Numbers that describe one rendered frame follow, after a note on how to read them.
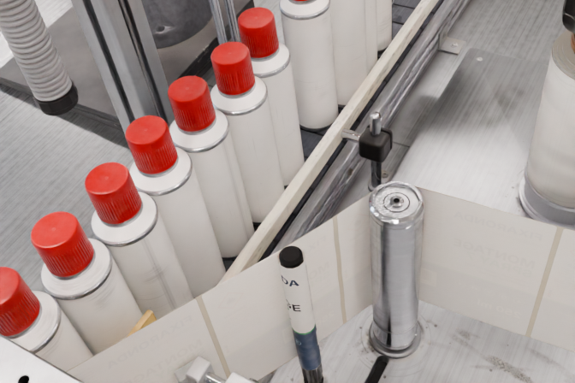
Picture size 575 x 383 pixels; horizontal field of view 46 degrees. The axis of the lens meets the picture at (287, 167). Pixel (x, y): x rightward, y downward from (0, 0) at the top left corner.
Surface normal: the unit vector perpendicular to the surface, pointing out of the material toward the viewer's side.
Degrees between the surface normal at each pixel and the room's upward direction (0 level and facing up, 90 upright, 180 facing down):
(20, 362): 0
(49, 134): 0
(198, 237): 90
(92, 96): 4
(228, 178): 90
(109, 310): 90
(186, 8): 71
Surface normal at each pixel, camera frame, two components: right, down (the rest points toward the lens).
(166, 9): 0.29, 0.42
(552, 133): -0.88, 0.38
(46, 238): -0.10, -0.70
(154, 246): 0.83, 0.34
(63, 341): 0.98, 0.07
